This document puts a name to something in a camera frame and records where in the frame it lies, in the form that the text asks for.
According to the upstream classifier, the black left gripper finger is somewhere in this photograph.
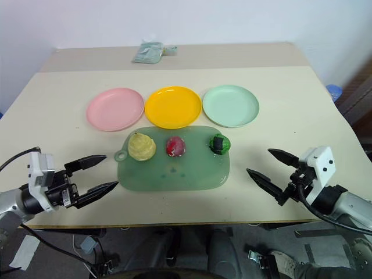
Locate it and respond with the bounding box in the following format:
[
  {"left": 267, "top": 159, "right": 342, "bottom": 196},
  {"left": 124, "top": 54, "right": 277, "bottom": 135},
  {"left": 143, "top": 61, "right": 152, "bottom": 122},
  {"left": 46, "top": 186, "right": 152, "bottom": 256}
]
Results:
[
  {"left": 73, "top": 181, "right": 120, "bottom": 209},
  {"left": 64, "top": 155, "right": 108, "bottom": 177}
]

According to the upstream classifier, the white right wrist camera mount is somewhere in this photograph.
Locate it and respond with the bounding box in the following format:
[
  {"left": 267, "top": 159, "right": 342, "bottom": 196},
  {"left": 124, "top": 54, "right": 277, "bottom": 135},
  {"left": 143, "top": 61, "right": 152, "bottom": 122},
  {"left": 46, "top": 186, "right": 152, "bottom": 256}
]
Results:
[{"left": 298, "top": 146, "right": 334, "bottom": 205}]

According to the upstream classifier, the yellow plate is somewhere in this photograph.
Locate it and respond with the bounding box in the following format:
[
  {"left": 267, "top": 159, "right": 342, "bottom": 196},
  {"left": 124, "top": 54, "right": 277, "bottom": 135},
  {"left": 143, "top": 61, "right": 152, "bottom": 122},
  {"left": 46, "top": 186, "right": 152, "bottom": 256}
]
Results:
[{"left": 144, "top": 85, "right": 203, "bottom": 130}]

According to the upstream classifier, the pale green plastic packet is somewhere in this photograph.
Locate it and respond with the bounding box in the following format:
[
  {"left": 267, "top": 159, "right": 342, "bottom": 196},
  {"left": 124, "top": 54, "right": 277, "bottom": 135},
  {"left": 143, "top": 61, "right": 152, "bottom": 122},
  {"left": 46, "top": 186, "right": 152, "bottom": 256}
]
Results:
[{"left": 131, "top": 40, "right": 164, "bottom": 65}]

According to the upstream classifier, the white tape strip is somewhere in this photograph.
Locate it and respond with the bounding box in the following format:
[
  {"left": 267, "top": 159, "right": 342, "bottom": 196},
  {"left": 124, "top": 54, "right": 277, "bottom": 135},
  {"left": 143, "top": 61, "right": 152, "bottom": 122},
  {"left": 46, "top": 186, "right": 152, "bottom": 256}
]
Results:
[{"left": 8, "top": 234, "right": 40, "bottom": 270}]

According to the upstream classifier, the white sneaker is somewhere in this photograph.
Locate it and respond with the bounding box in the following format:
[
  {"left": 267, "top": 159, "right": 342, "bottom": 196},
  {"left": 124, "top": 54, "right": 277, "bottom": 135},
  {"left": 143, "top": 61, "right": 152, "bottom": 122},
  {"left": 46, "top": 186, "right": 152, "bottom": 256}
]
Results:
[{"left": 270, "top": 251, "right": 301, "bottom": 279}]

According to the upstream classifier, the light green plate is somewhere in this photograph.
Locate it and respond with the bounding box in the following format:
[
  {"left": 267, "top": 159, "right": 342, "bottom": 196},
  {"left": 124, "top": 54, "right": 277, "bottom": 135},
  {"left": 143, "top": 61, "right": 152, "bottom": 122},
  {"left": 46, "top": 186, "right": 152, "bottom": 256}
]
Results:
[{"left": 202, "top": 84, "right": 260, "bottom": 129}]

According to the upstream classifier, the pink plate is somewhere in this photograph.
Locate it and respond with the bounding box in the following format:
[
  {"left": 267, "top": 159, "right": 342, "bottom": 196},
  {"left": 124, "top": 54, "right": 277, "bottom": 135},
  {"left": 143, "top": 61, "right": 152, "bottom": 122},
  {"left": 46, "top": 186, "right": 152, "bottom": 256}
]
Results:
[{"left": 85, "top": 87, "right": 145, "bottom": 133}]

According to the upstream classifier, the metal caster bracket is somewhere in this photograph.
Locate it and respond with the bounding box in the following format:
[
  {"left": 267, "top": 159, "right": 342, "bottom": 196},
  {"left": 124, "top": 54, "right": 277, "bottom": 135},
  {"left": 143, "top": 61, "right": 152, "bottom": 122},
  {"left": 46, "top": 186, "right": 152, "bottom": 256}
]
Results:
[{"left": 246, "top": 249, "right": 280, "bottom": 274}]

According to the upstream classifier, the green round vegetable toy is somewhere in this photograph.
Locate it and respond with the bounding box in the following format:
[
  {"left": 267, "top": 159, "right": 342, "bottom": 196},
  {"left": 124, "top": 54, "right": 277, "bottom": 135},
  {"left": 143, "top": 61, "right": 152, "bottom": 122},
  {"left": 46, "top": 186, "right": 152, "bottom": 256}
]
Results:
[{"left": 209, "top": 133, "right": 231, "bottom": 156}]

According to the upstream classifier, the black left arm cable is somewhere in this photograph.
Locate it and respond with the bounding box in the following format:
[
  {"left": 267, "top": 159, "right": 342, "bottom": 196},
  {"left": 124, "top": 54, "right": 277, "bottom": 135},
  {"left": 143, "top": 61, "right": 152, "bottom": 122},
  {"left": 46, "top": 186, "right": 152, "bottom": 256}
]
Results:
[{"left": 0, "top": 147, "right": 41, "bottom": 171}]

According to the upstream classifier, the yellow toy pear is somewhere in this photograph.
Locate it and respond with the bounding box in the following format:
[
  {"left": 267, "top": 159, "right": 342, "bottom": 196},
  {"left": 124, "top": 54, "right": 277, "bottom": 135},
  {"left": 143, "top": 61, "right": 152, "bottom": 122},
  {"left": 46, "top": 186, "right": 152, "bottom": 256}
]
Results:
[{"left": 127, "top": 131, "right": 157, "bottom": 162}]

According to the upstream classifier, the grey trouser leg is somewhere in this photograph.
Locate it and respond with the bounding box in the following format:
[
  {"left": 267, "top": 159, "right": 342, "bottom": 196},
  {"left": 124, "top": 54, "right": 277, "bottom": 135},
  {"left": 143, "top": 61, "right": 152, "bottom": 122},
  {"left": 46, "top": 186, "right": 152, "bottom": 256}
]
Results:
[{"left": 292, "top": 259, "right": 372, "bottom": 279}]

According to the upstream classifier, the dark brown wooden furniture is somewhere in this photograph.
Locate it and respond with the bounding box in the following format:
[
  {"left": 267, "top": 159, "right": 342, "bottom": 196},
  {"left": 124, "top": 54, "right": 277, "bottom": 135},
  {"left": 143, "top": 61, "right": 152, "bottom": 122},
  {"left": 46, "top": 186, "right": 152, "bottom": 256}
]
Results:
[{"left": 336, "top": 62, "right": 372, "bottom": 161}]

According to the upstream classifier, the red apple toy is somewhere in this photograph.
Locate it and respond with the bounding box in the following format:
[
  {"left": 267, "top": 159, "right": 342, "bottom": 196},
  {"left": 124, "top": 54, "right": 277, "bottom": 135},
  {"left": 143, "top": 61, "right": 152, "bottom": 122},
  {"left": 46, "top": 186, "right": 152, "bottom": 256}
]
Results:
[{"left": 165, "top": 135, "right": 187, "bottom": 158}]

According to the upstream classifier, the translucent green cutting board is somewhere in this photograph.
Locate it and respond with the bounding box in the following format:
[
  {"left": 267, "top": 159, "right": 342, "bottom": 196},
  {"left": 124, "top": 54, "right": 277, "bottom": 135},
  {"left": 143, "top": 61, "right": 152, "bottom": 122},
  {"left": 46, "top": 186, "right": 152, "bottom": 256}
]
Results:
[{"left": 113, "top": 124, "right": 233, "bottom": 192}]

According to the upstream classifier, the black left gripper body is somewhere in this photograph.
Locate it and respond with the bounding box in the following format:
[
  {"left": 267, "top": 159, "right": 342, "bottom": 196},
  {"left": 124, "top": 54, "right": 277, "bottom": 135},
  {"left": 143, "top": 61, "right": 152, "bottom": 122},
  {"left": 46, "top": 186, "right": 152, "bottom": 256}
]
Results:
[{"left": 43, "top": 167, "right": 80, "bottom": 209}]

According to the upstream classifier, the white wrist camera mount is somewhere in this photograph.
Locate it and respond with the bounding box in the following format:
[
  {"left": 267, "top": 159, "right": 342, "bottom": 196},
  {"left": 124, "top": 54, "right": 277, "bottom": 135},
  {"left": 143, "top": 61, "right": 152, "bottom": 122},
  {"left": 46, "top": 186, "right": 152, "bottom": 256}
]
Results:
[
  {"left": 298, "top": 146, "right": 334, "bottom": 205},
  {"left": 27, "top": 152, "right": 56, "bottom": 213}
]

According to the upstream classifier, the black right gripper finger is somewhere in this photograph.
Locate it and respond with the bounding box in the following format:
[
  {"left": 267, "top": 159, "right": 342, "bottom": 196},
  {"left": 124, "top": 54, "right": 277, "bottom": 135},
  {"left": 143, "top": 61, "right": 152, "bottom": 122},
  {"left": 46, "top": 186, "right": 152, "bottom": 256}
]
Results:
[
  {"left": 246, "top": 167, "right": 288, "bottom": 206},
  {"left": 267, "top": 148, "right": 301, "bottom": 169}
]

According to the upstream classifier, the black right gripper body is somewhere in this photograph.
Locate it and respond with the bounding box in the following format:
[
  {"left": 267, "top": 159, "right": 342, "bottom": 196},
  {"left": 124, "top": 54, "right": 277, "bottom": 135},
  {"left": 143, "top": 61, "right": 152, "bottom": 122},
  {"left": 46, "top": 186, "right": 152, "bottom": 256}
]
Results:
[{"left": 282, "top": 166, "right": 317, "bottom": 203}]

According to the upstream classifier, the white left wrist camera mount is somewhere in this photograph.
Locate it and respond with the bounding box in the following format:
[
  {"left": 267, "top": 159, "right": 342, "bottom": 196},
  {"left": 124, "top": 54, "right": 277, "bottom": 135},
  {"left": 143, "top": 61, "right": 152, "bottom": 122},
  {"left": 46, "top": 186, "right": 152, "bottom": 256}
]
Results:
[{"left": 27, "top": 152, "right": 56, "bottom": 213}]

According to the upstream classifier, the blue round container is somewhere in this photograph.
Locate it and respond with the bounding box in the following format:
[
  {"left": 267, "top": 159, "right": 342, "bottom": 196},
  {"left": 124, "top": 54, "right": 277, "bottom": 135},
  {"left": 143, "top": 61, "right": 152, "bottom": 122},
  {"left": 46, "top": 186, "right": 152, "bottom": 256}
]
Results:
[{"left": 325, "top": 84, "right": 344, "bottom": 103}]

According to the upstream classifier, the small grey box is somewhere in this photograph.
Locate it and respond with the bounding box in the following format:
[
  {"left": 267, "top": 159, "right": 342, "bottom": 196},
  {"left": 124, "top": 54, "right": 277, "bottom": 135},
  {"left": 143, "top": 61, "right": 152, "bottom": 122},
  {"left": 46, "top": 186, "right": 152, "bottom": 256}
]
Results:
[{"left": 79, "top": 235, "right": 99, "bottom": 253}]

